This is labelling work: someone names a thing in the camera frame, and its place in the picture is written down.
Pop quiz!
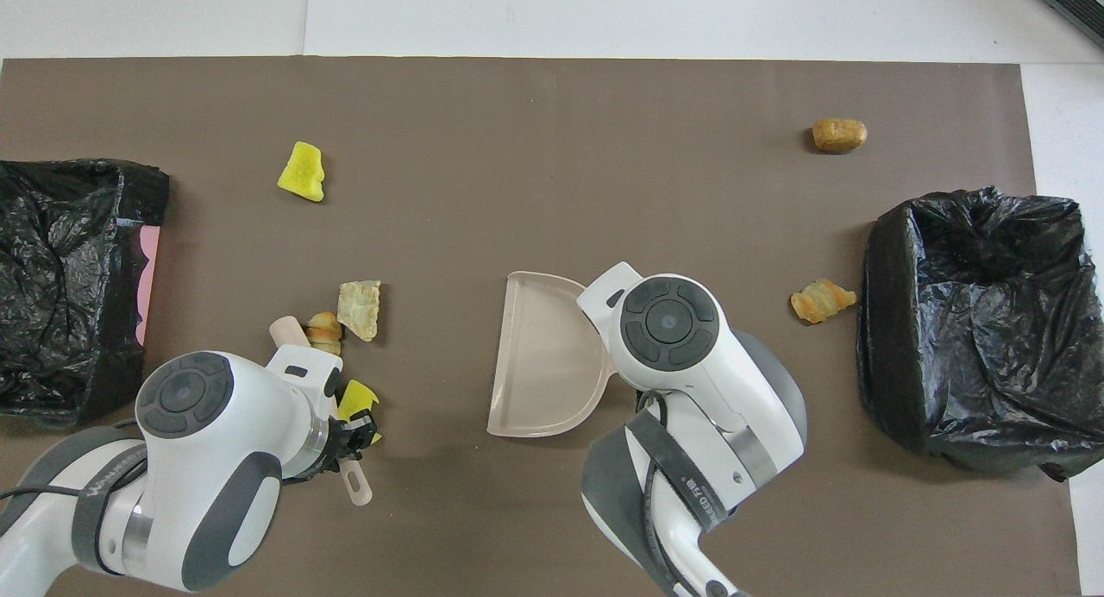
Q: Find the textured yellow sponge piece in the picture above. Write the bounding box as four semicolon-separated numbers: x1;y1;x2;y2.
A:
277;141;326;203

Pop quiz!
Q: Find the beige hand brush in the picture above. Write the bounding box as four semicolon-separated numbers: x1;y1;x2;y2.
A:
270;316;374;507

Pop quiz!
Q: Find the small striped toy croissant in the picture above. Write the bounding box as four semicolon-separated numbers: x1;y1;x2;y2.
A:
306;312;344;356

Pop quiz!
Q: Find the beige plastic dustpan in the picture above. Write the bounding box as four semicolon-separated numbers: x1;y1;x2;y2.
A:
486;271;618;438

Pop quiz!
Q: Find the pale beige bread chunk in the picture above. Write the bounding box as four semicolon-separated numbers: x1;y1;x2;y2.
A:
337;280;382;342

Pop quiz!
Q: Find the brown table mat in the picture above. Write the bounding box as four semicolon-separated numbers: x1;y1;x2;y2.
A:
0;57;1083;597

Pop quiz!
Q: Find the notched yellow sponge piece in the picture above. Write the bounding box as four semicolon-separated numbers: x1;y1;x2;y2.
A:
336;380;381;443

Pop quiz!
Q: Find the orange toy croissant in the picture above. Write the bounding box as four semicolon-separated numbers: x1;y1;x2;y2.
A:
790;279;858;325

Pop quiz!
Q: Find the brown toy bread roll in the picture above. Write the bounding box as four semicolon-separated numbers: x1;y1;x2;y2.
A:
812;117;868;154

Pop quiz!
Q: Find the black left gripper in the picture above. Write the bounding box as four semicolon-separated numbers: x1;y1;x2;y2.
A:
310;412;381;479

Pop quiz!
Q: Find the bin lined with black bag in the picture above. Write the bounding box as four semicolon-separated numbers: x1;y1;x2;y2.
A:
856;186;1104;482

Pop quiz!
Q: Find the pink bin with black bag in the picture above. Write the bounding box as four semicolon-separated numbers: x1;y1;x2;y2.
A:
0;158;171;430

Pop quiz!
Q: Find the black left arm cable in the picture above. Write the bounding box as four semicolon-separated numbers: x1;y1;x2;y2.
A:
0;483;87;503

